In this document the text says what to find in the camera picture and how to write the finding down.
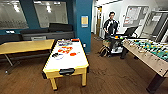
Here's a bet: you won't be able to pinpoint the long dark bench sofa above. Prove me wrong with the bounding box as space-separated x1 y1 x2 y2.
0 33 23 45

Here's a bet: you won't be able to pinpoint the green foosball table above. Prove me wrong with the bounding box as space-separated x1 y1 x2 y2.
120 38 168 94

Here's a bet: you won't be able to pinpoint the yellow wall poster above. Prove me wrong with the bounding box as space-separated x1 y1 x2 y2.
80 15 90 28

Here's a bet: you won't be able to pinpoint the air hockey table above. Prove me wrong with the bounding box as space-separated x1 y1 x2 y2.
41 38 91 92

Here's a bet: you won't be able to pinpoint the brown backpack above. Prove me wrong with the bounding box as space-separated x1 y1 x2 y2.
98 44 111 58

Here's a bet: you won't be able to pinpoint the red flat object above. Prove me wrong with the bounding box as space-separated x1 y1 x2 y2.
71 38 81 43

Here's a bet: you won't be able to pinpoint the dark glass wall window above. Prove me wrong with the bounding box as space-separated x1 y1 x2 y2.
33 0 70 30
0 1 30 30

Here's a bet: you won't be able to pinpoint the black power unit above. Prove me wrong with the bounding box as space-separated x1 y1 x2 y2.
59 68 76 76

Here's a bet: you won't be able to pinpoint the small grey rectangular panel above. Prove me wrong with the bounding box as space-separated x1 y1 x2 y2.
31 35 48 42

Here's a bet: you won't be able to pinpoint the grey wall bulletin board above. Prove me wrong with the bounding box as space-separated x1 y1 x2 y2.
122 5 150 28

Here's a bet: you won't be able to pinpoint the thin dark floor cable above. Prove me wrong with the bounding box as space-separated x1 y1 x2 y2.
89 63 122 94

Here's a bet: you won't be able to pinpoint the grey tabletop box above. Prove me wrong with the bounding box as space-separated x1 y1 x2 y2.
57 39 73 47

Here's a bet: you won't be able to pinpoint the brown wooden door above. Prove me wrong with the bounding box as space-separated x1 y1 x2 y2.
96 6 103 35

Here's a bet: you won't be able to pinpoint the person in dark shirt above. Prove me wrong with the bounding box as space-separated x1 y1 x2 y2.
102 11 120 40

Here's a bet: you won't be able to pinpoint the dark high-back sofa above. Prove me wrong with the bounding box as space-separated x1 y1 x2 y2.
20 22 76 42

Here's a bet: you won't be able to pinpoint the black ping pong paddle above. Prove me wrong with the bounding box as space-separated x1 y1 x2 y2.
52 52 60 57

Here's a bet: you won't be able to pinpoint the tan open basket box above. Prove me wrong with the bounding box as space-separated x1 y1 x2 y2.
102 39 113 48

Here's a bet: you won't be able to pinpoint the wooden table metal legs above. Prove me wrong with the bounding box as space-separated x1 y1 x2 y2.
0 39 56 75

